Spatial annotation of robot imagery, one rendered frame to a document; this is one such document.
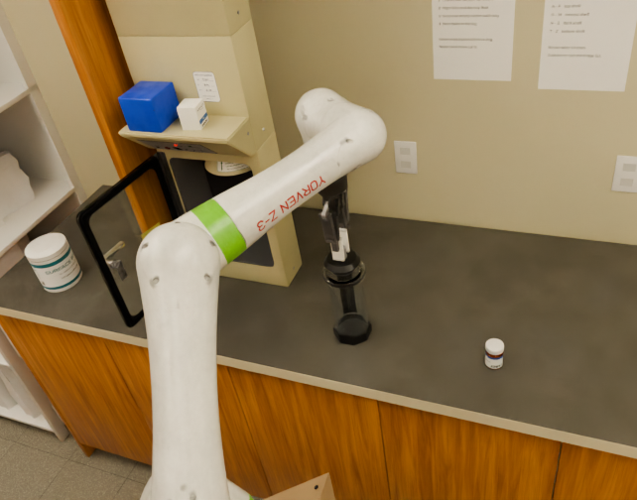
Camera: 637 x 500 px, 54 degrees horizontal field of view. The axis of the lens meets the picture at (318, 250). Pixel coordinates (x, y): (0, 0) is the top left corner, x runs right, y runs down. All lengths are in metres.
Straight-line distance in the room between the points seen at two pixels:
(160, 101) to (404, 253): 0.86
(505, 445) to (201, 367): 0.95
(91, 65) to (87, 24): 0.10
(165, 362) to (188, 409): 0.07
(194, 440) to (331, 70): 1.28
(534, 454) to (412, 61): 1.09
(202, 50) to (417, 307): 0.88
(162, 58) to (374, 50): 0.60
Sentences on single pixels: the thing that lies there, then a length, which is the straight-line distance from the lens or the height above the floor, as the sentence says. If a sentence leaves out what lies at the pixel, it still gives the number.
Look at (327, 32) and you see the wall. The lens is 1.90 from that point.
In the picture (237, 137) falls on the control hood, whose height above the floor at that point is 1.49.
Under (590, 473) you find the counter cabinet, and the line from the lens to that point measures 1.71.
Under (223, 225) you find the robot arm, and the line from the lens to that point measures 1.09.
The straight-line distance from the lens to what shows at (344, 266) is 1.52.
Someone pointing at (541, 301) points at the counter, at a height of 0.94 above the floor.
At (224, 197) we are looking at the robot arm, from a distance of 1.12.
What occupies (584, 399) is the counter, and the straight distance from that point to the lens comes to 1.61.
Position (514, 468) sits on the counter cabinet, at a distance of 1.76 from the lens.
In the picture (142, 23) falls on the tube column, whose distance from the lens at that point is 1.63.
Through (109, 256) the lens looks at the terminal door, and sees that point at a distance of 1.73.
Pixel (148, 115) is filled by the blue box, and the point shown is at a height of 1.56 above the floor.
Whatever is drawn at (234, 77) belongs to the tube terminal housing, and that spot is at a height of 1.61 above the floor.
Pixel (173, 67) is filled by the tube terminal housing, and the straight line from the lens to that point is 1.63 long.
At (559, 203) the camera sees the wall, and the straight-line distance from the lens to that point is 2.00.
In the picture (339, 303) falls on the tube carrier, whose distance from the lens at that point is 1.59.
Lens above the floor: 2.19
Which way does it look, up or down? 38 degrees down
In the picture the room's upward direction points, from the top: 10 degrees counter-clockwise
